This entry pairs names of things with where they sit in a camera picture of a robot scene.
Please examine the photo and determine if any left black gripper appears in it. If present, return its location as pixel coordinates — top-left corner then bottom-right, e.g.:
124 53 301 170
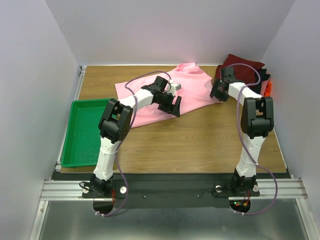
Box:
156 92 182 118

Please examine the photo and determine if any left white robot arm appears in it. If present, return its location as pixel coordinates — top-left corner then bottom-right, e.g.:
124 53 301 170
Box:
90 76 182 197

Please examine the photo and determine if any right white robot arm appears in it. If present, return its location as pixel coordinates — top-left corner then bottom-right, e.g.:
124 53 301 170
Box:
210 65 274 198

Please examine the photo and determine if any folded maroon t shirt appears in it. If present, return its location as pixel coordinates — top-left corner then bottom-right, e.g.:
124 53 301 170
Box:
214 54 265 84

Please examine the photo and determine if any folded salmon pink t shirt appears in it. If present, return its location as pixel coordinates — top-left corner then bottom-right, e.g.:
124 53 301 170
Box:
260 81 268 96

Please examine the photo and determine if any folded orange t shirt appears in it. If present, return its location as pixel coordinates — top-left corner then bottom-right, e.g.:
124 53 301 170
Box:
263 81 272 97

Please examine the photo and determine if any green plastic tray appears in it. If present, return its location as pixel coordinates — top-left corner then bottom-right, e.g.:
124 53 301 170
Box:
61 98 108 168

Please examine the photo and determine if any right control board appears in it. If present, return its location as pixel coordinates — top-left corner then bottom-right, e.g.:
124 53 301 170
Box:
229 199 251 213

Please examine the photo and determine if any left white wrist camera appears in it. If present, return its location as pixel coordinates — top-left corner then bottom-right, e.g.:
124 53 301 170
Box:
166 79 182 96

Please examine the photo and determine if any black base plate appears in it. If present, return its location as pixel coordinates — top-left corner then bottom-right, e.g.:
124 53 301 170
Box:
80 173 260 210

